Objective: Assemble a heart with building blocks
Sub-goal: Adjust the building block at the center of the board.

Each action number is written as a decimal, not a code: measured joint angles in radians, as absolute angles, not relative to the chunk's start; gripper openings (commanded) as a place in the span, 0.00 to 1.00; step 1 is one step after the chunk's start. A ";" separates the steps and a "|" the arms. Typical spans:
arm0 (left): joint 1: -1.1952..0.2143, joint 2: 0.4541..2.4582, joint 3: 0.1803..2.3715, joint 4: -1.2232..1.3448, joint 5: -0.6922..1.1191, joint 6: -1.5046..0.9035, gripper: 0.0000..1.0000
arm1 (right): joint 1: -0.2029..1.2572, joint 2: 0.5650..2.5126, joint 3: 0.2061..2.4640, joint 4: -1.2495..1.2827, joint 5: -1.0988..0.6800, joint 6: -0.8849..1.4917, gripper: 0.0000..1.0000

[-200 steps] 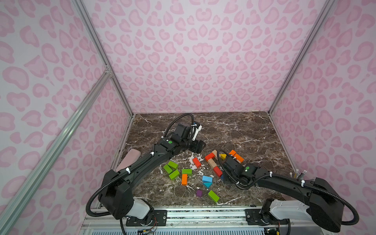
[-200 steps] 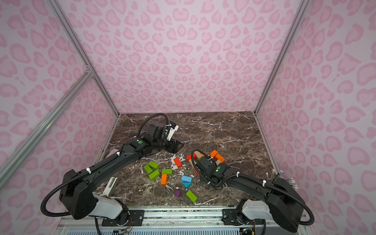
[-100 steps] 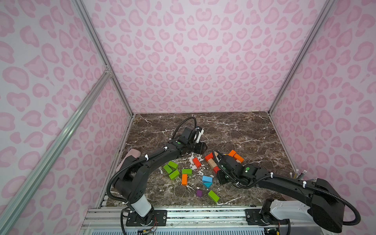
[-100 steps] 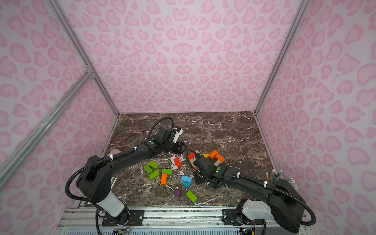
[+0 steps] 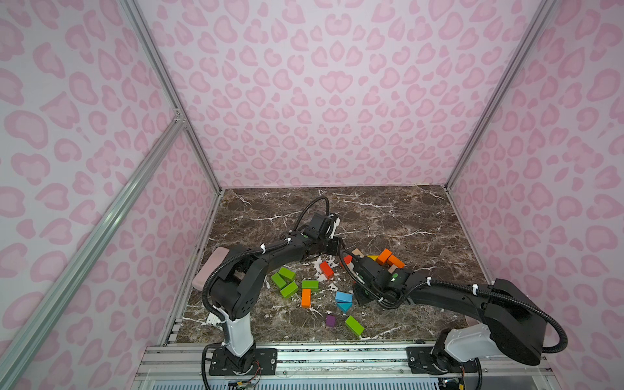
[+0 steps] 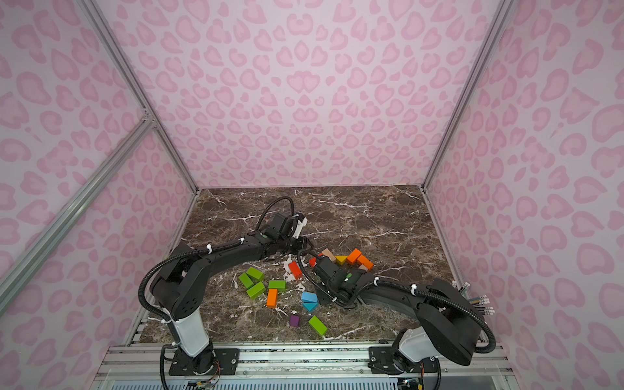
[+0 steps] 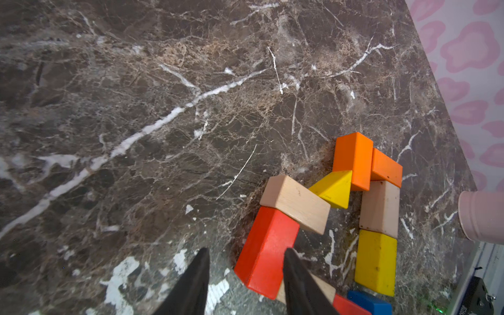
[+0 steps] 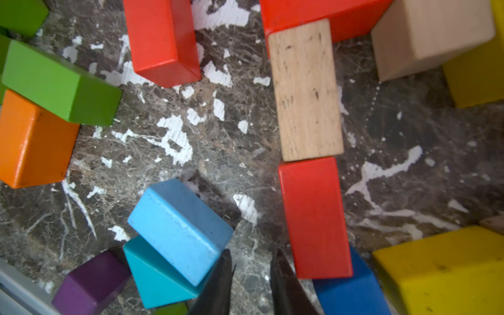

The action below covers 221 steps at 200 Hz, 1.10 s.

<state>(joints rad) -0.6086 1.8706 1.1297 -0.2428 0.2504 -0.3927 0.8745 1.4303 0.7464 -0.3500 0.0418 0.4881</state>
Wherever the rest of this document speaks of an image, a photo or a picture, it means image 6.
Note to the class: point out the purple small block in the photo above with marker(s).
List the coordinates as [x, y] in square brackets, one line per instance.
[294, 321]

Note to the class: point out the green block bottom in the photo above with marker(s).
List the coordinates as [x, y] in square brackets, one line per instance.
[318, 326]

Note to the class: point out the right corner frame post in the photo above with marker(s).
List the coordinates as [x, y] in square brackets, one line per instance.
[494, 33]

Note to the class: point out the teal triangle block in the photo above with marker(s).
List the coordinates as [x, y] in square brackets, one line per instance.
[310, 306]

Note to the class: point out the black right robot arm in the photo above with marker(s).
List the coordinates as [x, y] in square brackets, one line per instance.
[449, 326]

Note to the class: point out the green block far left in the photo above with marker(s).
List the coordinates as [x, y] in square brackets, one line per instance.
[246, 281]

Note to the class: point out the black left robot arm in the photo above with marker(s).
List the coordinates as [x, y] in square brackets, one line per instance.
[175, 288]

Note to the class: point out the left corner frame post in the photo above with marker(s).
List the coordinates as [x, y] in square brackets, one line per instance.
[104, 32]

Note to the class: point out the orange block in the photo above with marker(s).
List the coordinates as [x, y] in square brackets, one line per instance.
[272, 298]
[364, 263]
[353, 257]

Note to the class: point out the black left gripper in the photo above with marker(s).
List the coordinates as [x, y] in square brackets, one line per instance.
[296, 244]

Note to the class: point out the yellow triangle block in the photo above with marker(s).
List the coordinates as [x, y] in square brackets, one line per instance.
[341, 259]

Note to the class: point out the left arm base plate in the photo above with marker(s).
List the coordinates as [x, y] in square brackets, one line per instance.
[214, 361]

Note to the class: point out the aluminium diagonal frame bar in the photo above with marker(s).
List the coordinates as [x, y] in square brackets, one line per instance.
[31, 261]

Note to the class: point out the tan block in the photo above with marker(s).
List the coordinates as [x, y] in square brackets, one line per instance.
[327, 253]

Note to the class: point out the bundle of coloured pencils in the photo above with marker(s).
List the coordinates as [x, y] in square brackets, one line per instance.
[480, 303]

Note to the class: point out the aluminium front rail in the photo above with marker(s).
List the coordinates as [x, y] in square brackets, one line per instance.
[340, 365]

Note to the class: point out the light blue block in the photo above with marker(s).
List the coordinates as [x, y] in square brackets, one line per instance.
[308, 297]

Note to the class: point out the green block upper left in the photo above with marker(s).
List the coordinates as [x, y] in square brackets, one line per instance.
[255, 274]

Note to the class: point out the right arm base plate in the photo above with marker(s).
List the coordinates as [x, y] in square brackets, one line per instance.
[387, 360]

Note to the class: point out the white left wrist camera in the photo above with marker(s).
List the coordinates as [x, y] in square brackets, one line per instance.
[299, 222]

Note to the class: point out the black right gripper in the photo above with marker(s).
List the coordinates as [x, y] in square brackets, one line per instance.
[321, 263]

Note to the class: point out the corner frame post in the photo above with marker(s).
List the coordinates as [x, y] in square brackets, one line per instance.
[104, 32]
[494, 33]

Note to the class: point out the green block lower left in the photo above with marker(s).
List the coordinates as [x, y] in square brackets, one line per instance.
[256, 290]

